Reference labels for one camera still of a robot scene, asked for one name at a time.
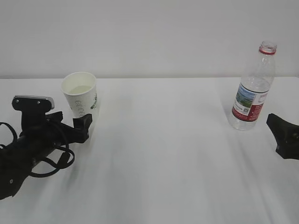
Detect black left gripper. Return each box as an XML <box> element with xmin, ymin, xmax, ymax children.
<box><xmin>11</xmin><ymin>98</ymin><xmax>93</xmax><ymax>163</ymax></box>

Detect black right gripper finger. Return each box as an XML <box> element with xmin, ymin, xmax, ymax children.
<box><xmin>266</xmin><ymin>113</ymin><xmax>299</xmax><ymax>160</ymax></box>

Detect white paper cup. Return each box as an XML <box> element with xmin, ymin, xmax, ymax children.
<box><xmin>61</xmin><ymin>72</ymin><xmax>99</xmax><ymax>121</ymax></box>

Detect clear plastic water bottle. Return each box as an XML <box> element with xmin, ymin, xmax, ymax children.
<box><xmin>229</xmin><ymin>41</ymin><xmax>277</xmax><ymax>131</ymax></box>

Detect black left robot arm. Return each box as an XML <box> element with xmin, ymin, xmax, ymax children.
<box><xmin>0</xmin><ymin>95</ymin><xmax>93</xmax><ymax>199</ymax></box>

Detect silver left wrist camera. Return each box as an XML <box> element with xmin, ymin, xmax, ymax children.
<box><xmin>14</xmin><ymin>95</ymin><xmax>55</xmax><ymax>109</ymax></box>

